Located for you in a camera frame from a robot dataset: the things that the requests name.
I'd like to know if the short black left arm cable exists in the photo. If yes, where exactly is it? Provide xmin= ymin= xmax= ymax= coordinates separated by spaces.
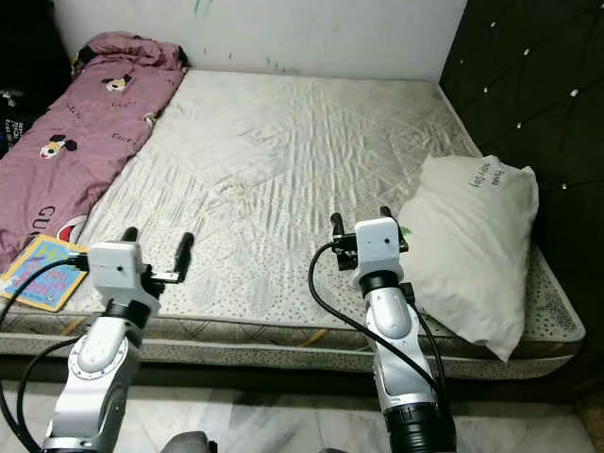
xmin=15 ymin=332 xmax=86 ymax=445

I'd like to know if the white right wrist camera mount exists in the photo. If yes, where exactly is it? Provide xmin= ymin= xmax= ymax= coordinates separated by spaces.
xmin=349 ymin=216 xmax=409 ymax=275

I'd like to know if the white quilted mattress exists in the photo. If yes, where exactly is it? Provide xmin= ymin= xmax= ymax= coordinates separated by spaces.
xmin=0 ymin=68 xmax=586 ymax=378

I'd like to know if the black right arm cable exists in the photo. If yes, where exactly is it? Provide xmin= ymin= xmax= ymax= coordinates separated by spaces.
xmin=307 ymin=242 xmax=440 ymax=388

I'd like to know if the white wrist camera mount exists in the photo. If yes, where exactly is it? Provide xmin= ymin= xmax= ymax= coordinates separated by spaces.
xmin=349 ymin=216 xmax=409 ymax=275
xmin=90 ymin=241 xmax=159 ymax=303

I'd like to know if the pink cartoon print quilt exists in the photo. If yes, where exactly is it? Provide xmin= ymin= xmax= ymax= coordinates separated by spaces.
xmin=0 ymin=31 xmax=188 ymax=270

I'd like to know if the long black left arm cable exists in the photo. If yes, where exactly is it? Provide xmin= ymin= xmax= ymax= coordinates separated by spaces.
xmin=0 ymin=255 xmax=93 ymax=453

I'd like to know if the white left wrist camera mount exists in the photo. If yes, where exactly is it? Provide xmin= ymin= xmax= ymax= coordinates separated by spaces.
xmin=90 ymin=241 xmax=159 ymax=303

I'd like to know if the white pillow with tree print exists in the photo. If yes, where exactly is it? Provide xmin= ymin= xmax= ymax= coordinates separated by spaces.
xmin=396 ymin=154 xmax=541 ymax=362

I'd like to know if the blue yellow children's book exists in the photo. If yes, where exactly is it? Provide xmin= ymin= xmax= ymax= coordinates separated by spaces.
xmin=0 ymin=236 xmax=91 ymax=312

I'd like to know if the black tufted headboard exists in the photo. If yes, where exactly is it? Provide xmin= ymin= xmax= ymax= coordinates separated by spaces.
xmin=439 ymin=0 xmax=604 ymax=378

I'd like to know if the black bag with white print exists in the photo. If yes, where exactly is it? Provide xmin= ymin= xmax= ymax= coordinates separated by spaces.
xmin=0 ymin=87 xmax=29 ymax=152

